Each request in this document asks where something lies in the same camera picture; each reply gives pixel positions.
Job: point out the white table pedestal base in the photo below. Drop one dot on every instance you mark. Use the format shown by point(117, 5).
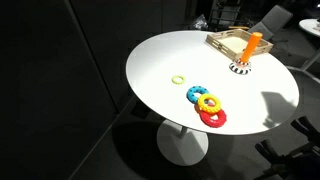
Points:
point(181, 146)

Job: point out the orange stacking peg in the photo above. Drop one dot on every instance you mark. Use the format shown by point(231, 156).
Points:
point(251, 45)

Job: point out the wooden tray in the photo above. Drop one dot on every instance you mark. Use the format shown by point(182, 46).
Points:
point(222, 42)

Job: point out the small white side table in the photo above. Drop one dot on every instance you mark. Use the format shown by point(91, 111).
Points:
point(310, 26)

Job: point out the grey chair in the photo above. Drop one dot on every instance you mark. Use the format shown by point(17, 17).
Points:
point(273, 20)

